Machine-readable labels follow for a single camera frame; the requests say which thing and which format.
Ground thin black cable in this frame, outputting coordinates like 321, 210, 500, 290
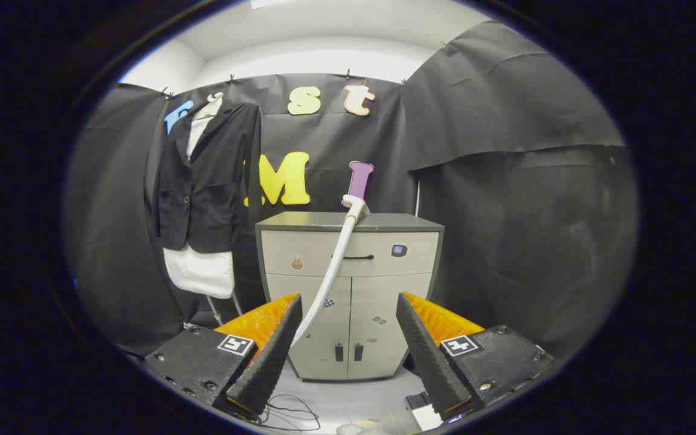
256, 394, 322, 433

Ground grey cabinet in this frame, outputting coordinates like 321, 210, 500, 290
256, 211, 445, 381

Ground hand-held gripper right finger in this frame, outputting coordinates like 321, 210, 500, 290
395, 292, 554, 417

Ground black blazer jacket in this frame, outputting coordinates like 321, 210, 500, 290
144, 101, 262, 254

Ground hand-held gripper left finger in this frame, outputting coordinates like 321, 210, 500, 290
143, 293, 303, 421

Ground white clothes hanger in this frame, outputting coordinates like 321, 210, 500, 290
194, 92, 225, 121

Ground white garment steamer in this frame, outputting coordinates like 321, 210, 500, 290
291, 195, 370, 348

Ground metal garment stand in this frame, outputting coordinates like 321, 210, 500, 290
205, 290, 243, 327

